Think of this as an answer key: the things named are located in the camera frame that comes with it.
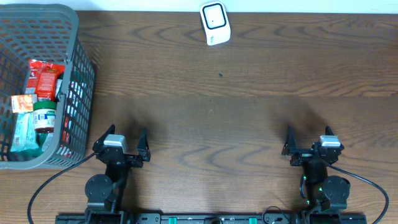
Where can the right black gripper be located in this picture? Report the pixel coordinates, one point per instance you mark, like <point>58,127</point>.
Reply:
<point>290,149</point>

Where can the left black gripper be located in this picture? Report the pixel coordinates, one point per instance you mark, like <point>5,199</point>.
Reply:
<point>144,154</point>

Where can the green lid jar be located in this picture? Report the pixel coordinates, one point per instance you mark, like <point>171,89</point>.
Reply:
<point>44,115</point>

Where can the small orange box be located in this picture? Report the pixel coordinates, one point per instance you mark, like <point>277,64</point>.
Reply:
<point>22,103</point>

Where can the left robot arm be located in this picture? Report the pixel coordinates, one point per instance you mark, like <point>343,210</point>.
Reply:
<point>105,191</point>

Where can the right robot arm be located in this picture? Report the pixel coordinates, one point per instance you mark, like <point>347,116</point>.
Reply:
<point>326,195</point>

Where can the white barcode scanner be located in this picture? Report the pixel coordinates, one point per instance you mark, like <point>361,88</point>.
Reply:
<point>215,23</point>

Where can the light green wipes pack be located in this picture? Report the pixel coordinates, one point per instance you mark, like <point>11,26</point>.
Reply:
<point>25,135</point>

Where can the red snack bag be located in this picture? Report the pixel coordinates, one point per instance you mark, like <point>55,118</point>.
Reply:
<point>43,78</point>

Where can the grey plastic mesh basket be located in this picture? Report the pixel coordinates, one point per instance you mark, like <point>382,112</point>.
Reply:
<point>49,33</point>

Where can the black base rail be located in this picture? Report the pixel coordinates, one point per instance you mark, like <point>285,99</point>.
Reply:
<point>155,218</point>

